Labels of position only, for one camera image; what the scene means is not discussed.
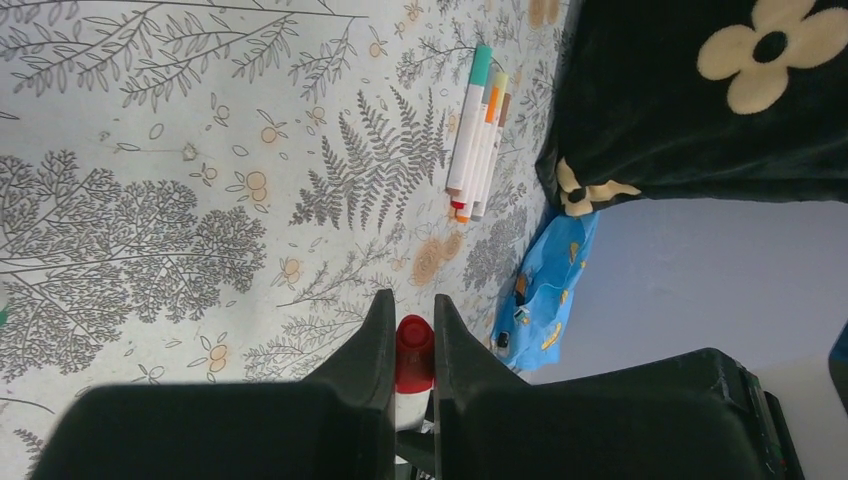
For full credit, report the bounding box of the red pen cap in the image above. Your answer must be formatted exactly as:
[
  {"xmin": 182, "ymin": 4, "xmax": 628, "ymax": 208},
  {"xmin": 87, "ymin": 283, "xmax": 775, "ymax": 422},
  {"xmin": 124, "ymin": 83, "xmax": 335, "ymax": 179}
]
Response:
[{"xmin": 395, "ymin": 314, "xmax": 435, "ymax": 394}]

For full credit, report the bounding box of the blue patterned cloth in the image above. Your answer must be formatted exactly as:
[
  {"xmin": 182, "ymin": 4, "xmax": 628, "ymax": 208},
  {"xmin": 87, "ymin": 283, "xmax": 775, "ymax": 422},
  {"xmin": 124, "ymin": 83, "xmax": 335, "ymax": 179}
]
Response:
[{"xmin": 490, "ymin": 213, "xmax": 599, "ymax": 371}]

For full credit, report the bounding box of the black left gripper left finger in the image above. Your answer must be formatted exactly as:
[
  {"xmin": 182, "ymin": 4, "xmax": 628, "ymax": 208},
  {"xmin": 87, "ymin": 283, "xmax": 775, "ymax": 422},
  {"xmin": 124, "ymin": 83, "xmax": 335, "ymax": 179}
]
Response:
[{"xmin": 33, "ymin": 290, "xmax": 396, "ymax": 479}]

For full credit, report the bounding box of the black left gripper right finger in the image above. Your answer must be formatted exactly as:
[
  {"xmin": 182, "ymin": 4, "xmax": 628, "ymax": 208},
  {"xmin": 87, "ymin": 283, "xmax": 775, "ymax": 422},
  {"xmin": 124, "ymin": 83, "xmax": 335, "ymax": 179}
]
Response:
[{"xmin": 434, "ymin": 294, "xmax": 803, "ymax": 479}]

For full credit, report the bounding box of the black floral cushion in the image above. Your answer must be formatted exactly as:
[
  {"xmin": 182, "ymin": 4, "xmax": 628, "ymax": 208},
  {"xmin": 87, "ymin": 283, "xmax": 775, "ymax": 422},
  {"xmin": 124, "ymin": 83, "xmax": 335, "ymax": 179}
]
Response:
[{"xmin": 535, "ymin": 1, "xmax": 847, "ymax": 217}]

